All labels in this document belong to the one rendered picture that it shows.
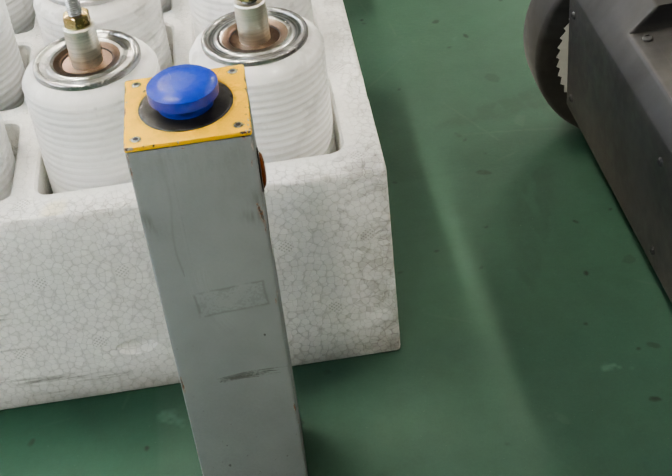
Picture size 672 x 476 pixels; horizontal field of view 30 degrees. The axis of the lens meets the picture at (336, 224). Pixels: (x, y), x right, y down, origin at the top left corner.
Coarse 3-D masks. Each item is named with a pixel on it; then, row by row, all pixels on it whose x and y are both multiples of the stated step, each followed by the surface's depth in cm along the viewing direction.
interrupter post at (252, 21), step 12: (264, 0) 86; (240, 12) 86; (252, 12) 85; (264, 12) 86; (240, 24) 86; (252, 24) 86; (264, 24) 86; (240, 36) 87; (252, 36) 87; (264, 36) 87
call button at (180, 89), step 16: (192, 64) 71; (160, 80) 70; (176, 80) 69; (192, 80) 69; (208, 80) 69; (160, 96) 68; (176, 96) 68; (192, 96) 68; (208, 96) 69; (160, 112) 70; (176, 112) 68; (192, 112) 69
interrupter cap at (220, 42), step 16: (224, 16) 90; (272, 16) 89; (288, 16) 89; (208, 32) 88; (224, 32) 88; (272, 32) 88; (288, 32) 88; (304, 32) 87; (208, 48) 87; (224, 48) 86; (240, 48) 87; (256, 48) 87; (272, 48) 86; (288, 48) 86; (224, 64) 85; (240, 64) 85; (256, 64) 85
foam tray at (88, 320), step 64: (320, 0) 106; (64, 192) 88; (128, 192) 87; (320, 192) 87; (384, 192) 88; (0, 256) 87; (64, 256) 88; (128, 256) 89; (320, 256) 91; (384, 256) 92; (0, 320) 91; (64, 320) 92; (128, 320) 92; (320, 320) 95; (384, 320) 96; (0, 384) 95; (64, 384) 96; (128, 384) 97
